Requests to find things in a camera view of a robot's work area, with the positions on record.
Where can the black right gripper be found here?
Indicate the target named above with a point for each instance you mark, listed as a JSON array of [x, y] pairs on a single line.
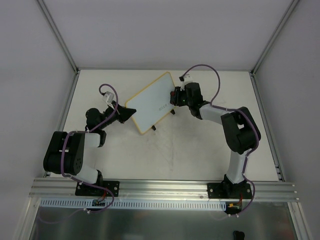
[[177, 96]]

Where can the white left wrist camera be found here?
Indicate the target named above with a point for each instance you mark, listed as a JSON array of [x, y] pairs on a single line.
[[108, 97]]

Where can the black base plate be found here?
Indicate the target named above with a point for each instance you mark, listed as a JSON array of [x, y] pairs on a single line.
[[85, 190], [217, 191]]

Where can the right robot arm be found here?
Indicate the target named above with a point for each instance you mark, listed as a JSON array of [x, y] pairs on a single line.
[[240, 130]]

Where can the yellow framed whiteboard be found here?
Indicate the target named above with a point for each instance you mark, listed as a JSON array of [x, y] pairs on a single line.
[[152, 103]]

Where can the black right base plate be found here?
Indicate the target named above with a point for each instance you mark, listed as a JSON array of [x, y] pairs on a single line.
[[217, 191]]

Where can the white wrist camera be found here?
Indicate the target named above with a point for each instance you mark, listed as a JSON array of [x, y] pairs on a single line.
[[185, 79], [108, 97]]

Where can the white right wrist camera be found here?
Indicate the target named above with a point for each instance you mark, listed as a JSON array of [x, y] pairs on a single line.
[[185, 79]]

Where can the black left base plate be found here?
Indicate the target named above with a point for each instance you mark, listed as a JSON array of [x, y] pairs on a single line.
[[85, 190]]

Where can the aluminium mounting rail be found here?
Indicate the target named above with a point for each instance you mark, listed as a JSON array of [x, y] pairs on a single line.
[[175, 190]]

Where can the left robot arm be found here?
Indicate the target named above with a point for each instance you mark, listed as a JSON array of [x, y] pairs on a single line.
[[66, 151]]

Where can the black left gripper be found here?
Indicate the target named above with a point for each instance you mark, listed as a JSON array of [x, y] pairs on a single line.
[[120, 114]]

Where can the black object bottom edge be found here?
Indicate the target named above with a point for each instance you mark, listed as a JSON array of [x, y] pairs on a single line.
[[238, 235]]

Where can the white slotted cable duct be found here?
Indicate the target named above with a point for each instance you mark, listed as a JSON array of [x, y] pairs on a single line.
[[199, 205]]

